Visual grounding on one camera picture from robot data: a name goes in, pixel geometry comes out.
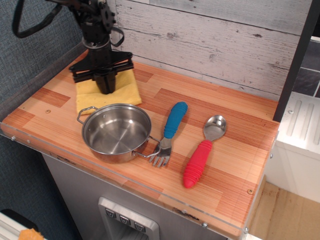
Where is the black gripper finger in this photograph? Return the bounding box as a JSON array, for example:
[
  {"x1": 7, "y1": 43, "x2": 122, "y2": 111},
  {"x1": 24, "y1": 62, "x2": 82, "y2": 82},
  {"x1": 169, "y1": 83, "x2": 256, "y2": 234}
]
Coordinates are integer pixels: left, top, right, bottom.
[
  {"x1": 95, "y1": 75, "x2": 109, "y2": 95},
  {"x1": 107, "y1": 72, "x2": 117, "y2": 93}
]

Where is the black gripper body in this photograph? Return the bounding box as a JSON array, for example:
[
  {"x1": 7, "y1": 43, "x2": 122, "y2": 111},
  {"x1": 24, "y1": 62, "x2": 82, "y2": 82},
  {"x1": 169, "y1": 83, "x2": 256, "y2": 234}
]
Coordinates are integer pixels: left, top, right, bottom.
[{"x1": 69, "y1": 42, "x2": 134, "y2": 83}]

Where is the yellow cloth napkin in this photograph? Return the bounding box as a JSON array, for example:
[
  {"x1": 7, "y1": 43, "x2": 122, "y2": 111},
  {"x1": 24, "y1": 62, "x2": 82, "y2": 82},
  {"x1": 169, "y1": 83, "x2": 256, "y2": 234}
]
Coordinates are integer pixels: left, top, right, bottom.
[{"x1": 75, "y1": 69, "x2": 142, "y2": 112}]

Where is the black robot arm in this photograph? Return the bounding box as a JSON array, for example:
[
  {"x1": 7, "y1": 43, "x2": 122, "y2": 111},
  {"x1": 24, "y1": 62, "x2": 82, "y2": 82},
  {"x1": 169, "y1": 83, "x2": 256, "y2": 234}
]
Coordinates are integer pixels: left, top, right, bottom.
[{"x1": 54, "y1": 0, "x2": 134, "y2": 95}]

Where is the small steel pot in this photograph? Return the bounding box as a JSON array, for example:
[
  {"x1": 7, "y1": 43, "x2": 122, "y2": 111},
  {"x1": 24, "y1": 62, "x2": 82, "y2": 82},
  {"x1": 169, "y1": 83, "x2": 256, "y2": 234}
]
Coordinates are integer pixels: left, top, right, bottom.
[{"x1": 77, "y1": 103, "x2": 161, "y2": 164}]

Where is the grey toy fridge cabinet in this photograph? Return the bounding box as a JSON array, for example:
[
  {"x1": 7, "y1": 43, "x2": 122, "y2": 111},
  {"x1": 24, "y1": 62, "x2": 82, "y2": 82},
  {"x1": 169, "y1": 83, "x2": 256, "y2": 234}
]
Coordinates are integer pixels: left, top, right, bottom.
[{"x1": 43, "y1": 155, "x2": 225, "y2": 240}]

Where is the silver dispenser panel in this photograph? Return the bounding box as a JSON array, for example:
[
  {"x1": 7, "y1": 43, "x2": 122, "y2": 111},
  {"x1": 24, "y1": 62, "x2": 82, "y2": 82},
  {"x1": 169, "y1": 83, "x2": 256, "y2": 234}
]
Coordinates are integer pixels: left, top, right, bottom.
[{"x1": 98, "y1": 197, "x2": 160, "y2": 240}]

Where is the white toy sink unit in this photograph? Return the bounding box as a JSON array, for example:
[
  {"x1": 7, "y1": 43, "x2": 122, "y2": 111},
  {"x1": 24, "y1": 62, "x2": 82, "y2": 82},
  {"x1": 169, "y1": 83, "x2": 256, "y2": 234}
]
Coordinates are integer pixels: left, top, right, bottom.
[{"x1": 264, "y1": 92, "x2": 320, "y2": 202}]

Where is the blue handled fork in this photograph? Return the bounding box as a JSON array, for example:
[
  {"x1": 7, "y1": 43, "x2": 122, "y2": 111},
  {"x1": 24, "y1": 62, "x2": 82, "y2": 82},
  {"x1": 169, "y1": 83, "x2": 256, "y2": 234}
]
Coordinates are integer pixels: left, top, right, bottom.
[{"x1": 149, "y1": 101, "x2": 188, "y2": 168}]

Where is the black braided cable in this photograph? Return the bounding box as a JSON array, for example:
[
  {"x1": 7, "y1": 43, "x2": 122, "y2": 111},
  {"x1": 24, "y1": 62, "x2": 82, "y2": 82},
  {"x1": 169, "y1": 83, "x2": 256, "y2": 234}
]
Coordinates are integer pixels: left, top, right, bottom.
[{"x1": 12, "y1": 0, "x2": 63, "y2": 39}]

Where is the red handled spoon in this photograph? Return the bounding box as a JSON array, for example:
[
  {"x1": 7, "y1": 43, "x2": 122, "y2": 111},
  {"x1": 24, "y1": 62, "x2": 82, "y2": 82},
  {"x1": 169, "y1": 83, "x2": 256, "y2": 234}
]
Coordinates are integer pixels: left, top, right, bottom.
[{"x1": 183, "y1": 115, "x2": 227, "y2": 189}]

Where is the dark right vertical post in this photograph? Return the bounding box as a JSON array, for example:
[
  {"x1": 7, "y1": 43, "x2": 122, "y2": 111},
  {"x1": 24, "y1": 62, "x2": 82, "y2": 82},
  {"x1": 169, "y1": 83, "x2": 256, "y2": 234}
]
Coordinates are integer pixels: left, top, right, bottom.
[{"x1": 272, "y1": 0, "x2": 320, "y2": 123}]

